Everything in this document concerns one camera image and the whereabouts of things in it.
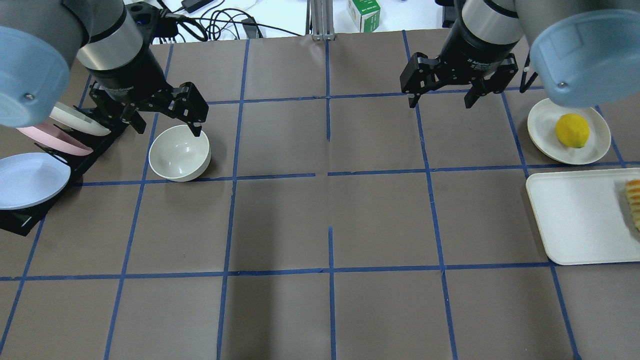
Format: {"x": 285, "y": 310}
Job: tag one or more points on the pink plate in rack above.
{"x": 52, "y": 137}

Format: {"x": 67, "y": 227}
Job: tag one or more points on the cream plate in rack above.
{"x": 77, "y": 120}

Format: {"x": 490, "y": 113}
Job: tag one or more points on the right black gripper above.
{"x": 479, "y": 49}

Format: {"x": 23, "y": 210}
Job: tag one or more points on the aluminium frame post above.
{"x": 320, "y": 20}

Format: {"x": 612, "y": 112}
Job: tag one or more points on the blue plate in rack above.
{"x": 29, "y": 179}

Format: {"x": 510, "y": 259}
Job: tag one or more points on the cream round plate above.
{"x": 541, "y": 123}

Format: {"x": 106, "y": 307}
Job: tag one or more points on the white rectangular tray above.
{"x": 583, "y": 216}

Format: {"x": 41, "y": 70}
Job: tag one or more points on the yellow lemon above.
{"x": 572, "y": 130}

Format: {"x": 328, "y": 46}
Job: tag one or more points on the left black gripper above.
{"x": 131, "y": 76}

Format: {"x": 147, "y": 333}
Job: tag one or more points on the black dish rack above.
{"x": 22, "y": 221}

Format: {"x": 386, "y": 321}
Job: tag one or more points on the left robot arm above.
{"x": 41, "y": 39}

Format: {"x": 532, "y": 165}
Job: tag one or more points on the green white box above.
{"x": 365, "y": 14}

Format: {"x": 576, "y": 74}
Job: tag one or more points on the white bowl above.
{"x": 179, "y": 156}

